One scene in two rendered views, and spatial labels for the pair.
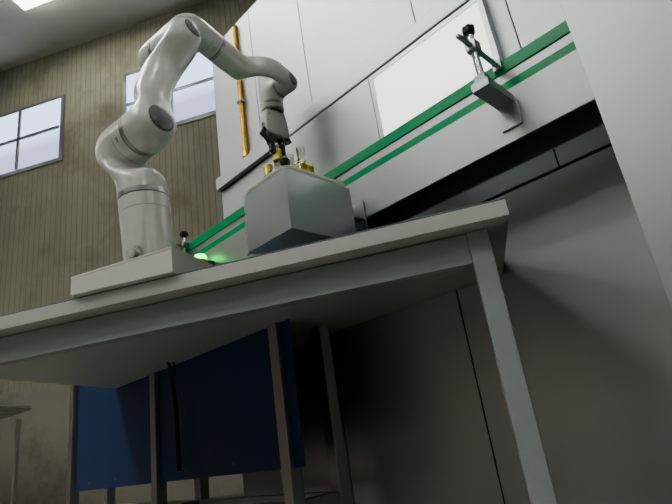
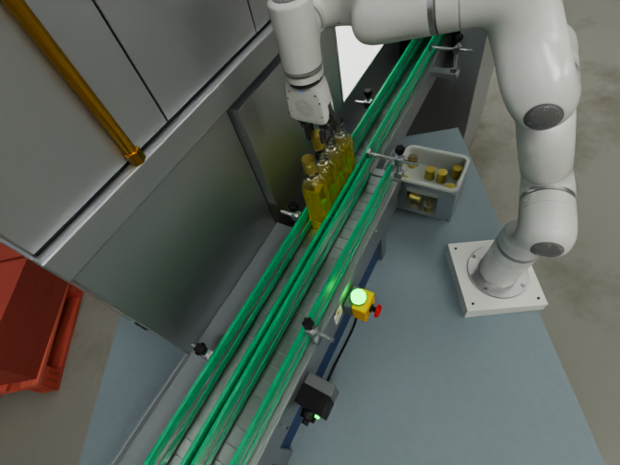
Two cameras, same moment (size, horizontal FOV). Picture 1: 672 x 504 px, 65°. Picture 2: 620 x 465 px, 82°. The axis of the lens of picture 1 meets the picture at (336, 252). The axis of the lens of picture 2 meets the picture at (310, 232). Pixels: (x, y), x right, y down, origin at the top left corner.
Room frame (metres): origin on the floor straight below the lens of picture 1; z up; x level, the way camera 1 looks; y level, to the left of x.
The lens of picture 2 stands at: (1.72, 0.87, 1.95)
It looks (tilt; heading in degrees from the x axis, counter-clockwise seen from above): 54 degrees down; 269
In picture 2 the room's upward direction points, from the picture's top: 17 degrees counter-clockwise
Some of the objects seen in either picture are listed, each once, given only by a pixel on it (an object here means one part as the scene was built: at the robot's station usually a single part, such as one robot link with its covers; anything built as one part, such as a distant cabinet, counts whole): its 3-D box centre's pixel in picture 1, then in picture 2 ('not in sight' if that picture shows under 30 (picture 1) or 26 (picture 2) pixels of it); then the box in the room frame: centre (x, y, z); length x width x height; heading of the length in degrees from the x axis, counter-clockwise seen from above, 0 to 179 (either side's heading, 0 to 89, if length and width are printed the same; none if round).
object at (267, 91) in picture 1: (271, 91); (296, 30); (1.61, 0.15, 1.62); 0.09 x 0.08 x 0.13; 56
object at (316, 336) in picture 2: (178, 247); (320, 336); (1.76, 0.56, 1.11); 0.07 x 0.04 x 0.13; 137
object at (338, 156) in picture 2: not in sight; (335, 173); (1.58, 0.11, 1.16); 0.06 x 0.06 x 0.21; 48
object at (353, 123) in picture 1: (375, 125); (330, 66); (1.48, -0.19, 1.32); 0.90 x 0.03 x 0.34; 47
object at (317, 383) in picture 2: not in sight; (317, 396); (1.82, 0.66, 0.96); 0.08 x 0.08 x 0.08; 47
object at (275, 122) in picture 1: (274, 124); (309, 95); (1.61, 0.15, 1.47); 0.10 x 0.07 x 0.11; 136
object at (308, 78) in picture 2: (272, 110); (303, 70); (1.62, 0.15, 1.53); 0.09 x 0.08 x 0.03; 136
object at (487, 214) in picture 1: (264, 341); (307, 303); (1.80, 0.29, 0.73); 1.58 x 1.52 x 0.04; 77
